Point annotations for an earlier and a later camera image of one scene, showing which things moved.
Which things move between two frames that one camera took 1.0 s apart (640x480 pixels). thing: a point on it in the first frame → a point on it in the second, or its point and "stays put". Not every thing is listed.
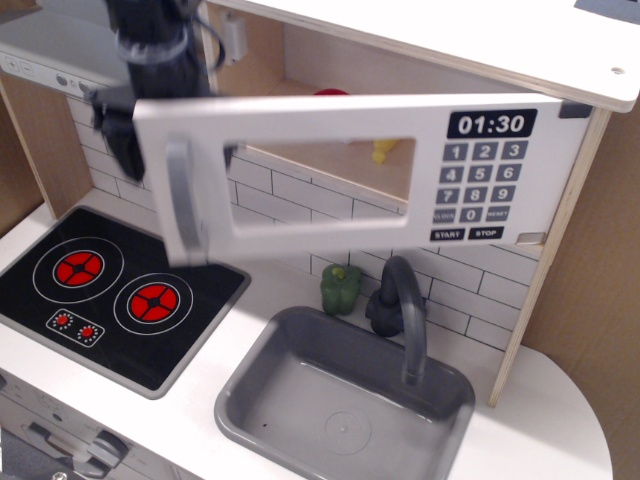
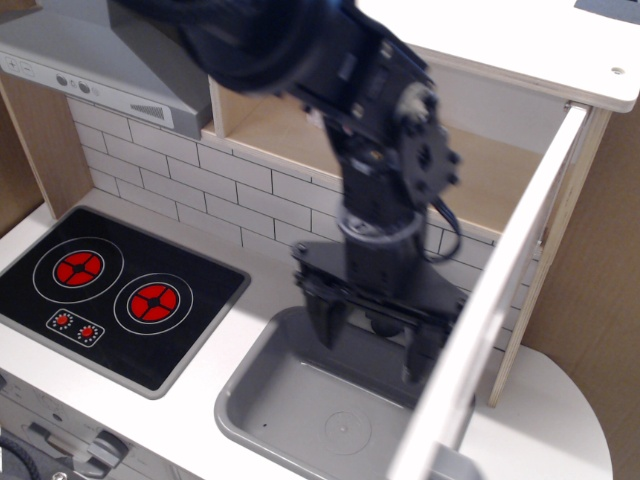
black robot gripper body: (154, 38) → (380, 262)
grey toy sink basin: (330, 401) stays put
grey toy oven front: (45, 438) stays put
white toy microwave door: (489, 170) → (472, 322)
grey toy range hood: (68, 47) stays put
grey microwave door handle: (179, 157) → (448, 463)
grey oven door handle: (93, 457) stays put
